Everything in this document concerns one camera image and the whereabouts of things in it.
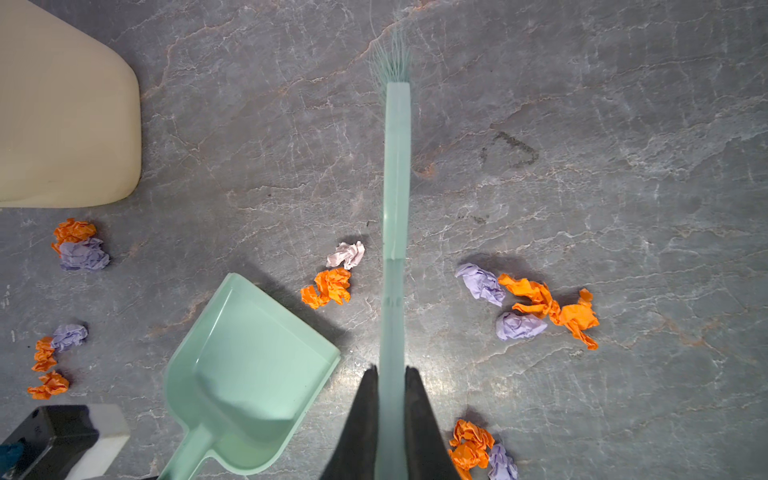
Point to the orange paper scrap right front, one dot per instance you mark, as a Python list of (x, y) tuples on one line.
[(470, 448)]

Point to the green hand brush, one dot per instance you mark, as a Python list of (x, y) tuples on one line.
[(391, 69)]

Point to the orange paper scrap far right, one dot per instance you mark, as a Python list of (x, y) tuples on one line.
[(577, 317)]

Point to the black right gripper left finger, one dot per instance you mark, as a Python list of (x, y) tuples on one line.
[(355, 454)]

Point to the green plastic dustpan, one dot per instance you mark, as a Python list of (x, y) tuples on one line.
[(242, 381)]

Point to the beige bin with yellow bag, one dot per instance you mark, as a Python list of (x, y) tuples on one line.
[(70, 115)]

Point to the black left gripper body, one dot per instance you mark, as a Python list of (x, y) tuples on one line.
[(48, 443)]

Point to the orange paper scrap near bin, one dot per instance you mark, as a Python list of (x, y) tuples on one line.
[(72, 231)]

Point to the orange paper scrap left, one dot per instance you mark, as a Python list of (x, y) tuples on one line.
[(52, 383)]

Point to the purple paper scrap left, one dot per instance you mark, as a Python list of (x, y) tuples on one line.
[(68, 336)]

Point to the orange paper scrap near brush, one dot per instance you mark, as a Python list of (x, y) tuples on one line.
[(329, 285)]

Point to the purple paper scrap right front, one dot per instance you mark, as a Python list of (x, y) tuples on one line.
[(501, 465)]

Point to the purple paper scrap near bin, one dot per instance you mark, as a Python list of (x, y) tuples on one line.
[(87, 255)]

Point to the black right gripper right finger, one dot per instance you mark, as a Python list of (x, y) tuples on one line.
[(426, 453)]

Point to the pale crumpled paper scrap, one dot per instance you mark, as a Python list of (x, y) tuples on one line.
[(346, 256)]

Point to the purple paper scrap far right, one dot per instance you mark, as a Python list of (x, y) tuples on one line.
[(482, 284)]

